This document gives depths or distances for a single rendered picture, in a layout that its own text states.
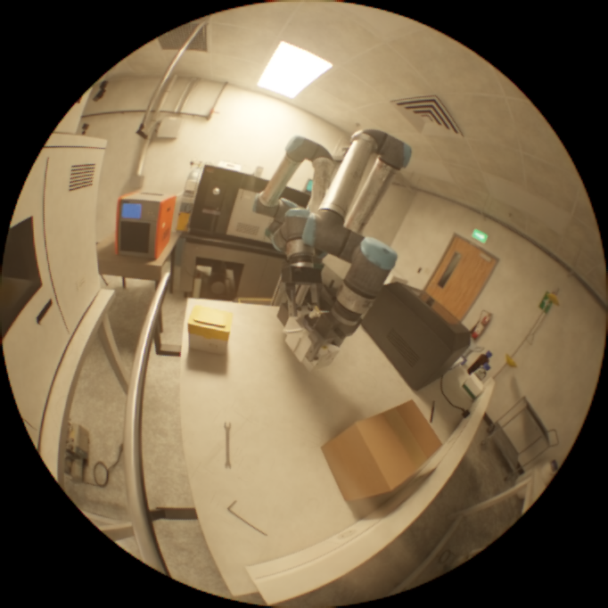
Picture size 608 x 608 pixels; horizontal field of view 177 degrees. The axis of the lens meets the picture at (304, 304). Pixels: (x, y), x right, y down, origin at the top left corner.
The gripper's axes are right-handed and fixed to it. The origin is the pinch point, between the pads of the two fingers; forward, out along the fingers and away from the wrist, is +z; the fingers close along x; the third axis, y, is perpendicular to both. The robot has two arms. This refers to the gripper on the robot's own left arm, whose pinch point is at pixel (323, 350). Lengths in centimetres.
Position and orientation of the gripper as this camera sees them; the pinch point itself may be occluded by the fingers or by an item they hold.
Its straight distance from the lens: 58.6
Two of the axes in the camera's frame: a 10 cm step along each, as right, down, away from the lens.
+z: -3.6, 8.0, 4.7
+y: 5.4, 5.9, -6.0
